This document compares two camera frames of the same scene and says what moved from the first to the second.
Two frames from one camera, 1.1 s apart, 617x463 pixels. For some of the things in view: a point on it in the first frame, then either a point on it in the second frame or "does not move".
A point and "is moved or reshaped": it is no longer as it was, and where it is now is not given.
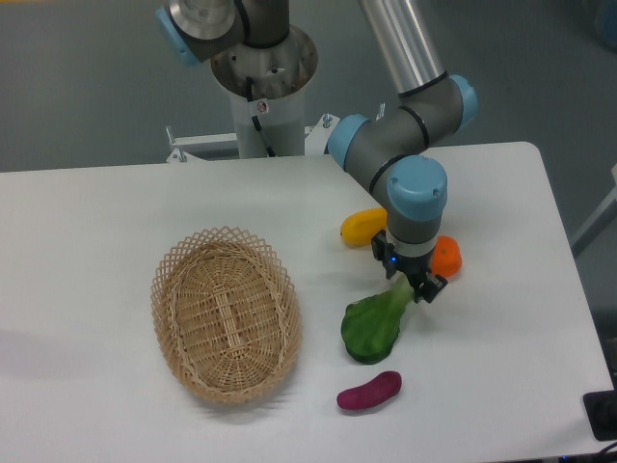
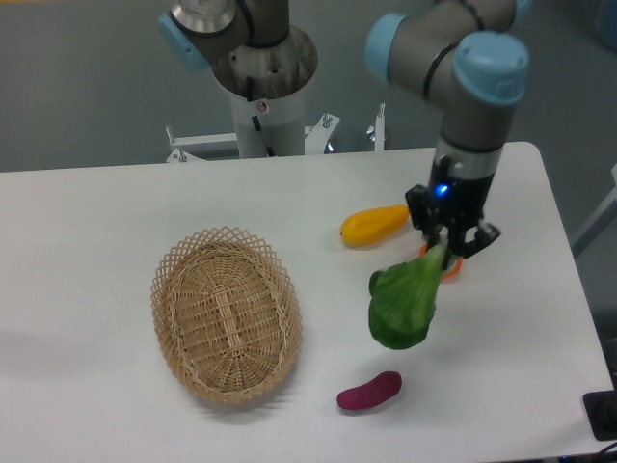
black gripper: [415, 267] → [452, 201]
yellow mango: [359, 228] does not move
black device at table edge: [601, 409] does not move
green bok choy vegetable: [369, 325] is moved or reshaped
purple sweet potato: [370, 393] does not move
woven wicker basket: [228, 314] does not move
